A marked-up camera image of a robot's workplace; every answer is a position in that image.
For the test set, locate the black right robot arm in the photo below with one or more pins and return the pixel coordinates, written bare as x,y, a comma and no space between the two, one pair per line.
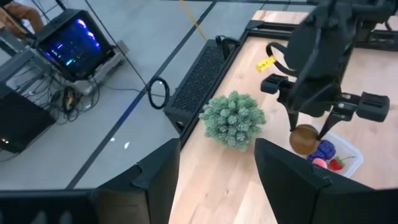
373,9

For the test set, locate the pink toy peach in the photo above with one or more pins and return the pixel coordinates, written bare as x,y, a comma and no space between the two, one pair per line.
319,162

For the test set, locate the grey computer stand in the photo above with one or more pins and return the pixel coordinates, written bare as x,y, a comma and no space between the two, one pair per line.
105,67

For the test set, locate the computer tower with blue lights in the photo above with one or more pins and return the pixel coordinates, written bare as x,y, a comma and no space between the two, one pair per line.
74,43

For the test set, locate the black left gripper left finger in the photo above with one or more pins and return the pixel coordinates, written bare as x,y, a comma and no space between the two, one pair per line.
149,193

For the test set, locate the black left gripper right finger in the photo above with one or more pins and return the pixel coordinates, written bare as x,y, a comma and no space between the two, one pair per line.
298,193

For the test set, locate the brown toy kiwi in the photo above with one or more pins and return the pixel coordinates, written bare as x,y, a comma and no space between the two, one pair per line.
303,140

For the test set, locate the small strawberry with long stem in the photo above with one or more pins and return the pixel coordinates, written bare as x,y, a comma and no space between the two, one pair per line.
335,165

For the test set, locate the black perforated metal box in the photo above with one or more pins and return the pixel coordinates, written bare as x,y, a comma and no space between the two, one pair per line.
199,84

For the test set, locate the person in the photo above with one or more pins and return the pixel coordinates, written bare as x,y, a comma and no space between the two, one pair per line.
25,12

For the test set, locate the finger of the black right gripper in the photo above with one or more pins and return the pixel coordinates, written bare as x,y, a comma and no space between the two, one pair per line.
371,107
273,84

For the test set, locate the clear plastic tupperware container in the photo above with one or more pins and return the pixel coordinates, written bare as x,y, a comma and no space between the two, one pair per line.
351,155

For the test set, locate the green artificial succulent plant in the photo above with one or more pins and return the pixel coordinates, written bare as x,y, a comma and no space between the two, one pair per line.
233,121

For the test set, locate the purple toy grape bunch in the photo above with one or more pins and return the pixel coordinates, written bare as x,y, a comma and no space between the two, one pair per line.
326,150

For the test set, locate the black equipment box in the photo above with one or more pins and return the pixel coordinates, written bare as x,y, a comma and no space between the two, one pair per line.
21,124

